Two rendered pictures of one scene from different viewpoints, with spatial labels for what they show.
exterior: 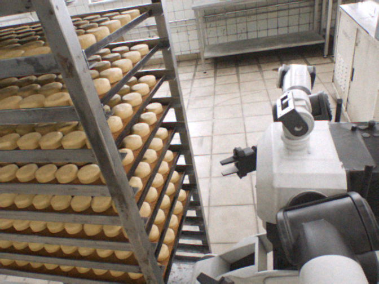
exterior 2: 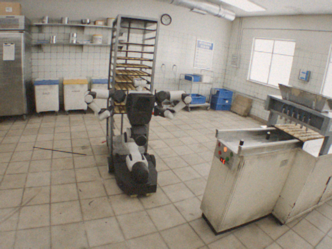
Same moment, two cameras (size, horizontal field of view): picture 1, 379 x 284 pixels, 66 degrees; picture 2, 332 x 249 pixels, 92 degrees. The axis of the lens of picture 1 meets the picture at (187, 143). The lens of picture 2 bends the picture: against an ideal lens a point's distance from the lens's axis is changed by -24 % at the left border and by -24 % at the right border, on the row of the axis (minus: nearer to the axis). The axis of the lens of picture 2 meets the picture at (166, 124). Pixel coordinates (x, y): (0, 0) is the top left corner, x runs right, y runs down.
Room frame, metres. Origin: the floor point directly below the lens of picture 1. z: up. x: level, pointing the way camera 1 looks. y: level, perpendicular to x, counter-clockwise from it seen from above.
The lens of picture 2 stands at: (-0.50, -1.93, 1.40)
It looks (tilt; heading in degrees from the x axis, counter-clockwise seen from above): 19 degrees down; 49
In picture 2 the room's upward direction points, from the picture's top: 7 degrees clockwise
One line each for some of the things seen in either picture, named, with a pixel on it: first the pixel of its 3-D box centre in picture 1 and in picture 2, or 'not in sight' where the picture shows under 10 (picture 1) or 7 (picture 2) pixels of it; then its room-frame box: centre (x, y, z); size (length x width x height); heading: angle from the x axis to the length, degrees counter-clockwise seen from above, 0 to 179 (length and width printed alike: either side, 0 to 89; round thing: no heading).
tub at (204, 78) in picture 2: not in sight; (201, 77); (3.84, 1.84, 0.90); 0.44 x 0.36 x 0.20; 87
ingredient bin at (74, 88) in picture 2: not in sight; (75, 95); (0.60, 2.59, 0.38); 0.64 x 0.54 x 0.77; 79
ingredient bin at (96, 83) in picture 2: not in sight; (102, 94); (1.23, 2.46, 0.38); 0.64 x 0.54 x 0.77; 78
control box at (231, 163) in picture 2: not in sight; (226, 154); (0.69, -1.25, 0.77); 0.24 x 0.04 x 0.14; 71
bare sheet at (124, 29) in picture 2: not in sight; (133, 30); (0.76, 0.37, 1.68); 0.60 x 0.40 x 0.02; 72
